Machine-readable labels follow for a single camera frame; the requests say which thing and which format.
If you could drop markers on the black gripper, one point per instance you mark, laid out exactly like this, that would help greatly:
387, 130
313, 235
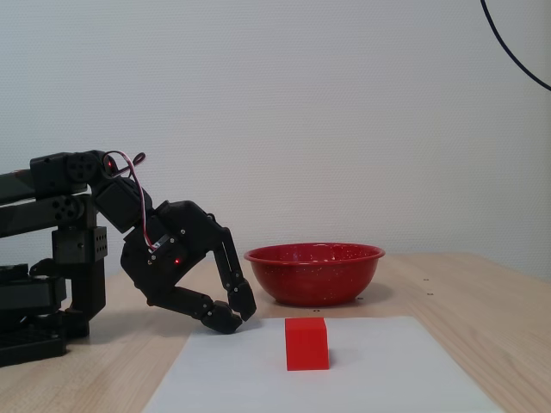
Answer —
172, 258

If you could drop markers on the red cube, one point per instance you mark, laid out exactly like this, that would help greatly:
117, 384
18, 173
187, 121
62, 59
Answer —
305, 348

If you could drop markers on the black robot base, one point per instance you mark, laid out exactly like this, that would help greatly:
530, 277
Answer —
30, 327

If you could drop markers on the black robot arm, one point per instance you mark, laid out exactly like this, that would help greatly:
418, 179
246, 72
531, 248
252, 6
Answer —
47, 180

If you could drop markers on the red speckled bowl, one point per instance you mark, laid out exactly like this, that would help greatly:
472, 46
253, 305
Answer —
310, 275

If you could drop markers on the white paper sheet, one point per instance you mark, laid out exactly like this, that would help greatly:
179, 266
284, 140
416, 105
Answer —
387, 365

